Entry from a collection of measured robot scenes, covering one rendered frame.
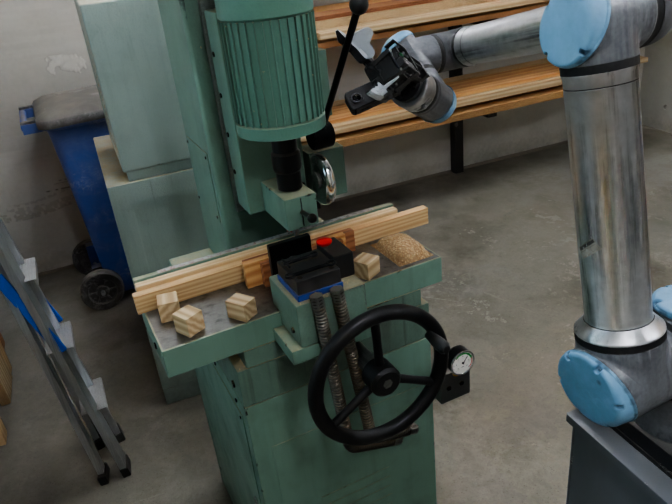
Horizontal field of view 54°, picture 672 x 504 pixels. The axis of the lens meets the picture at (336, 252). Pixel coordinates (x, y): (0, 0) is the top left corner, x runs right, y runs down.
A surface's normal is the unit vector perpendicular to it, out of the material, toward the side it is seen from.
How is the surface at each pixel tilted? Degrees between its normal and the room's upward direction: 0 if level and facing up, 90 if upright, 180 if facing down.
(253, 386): 90
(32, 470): 0
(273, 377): 90
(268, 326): 90
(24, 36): 90
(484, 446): 0
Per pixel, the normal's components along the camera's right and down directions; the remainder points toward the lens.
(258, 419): 0.44, 0.37
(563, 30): -0.90, 0.18
